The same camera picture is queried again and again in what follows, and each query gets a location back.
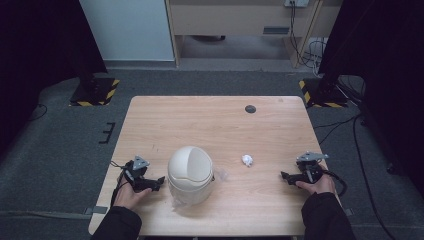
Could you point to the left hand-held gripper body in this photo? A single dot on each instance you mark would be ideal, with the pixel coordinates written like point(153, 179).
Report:
point(138, 173)

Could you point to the wall power socket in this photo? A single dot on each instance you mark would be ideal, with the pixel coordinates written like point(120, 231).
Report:
point(296, 3)

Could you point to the clear plastic wrapper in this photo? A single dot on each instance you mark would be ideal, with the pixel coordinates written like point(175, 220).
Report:
point(221, 174)

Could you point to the person's left hand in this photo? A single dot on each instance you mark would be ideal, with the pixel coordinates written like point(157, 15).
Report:
point(128, 196)

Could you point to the white paper ball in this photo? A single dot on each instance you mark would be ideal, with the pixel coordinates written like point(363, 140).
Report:
point(247, 160)

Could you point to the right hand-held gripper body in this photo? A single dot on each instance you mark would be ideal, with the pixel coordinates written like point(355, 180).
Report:
point(308, 170)

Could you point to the black stand base with stripes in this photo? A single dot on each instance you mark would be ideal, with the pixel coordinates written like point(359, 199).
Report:
point(95, 91)
point(321, 93)

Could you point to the person's right hand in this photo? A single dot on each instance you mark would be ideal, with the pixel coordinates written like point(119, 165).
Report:
point(318, 185)

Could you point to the white swing-lid trash bin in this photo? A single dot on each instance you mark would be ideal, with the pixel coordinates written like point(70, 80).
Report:
point(190, 175)

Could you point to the black table grommet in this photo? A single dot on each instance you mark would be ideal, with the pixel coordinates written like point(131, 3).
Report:
point(250, 109)

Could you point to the black curtain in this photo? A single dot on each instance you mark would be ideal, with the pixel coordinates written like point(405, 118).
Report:
point(383, 66)
point(43, 60)

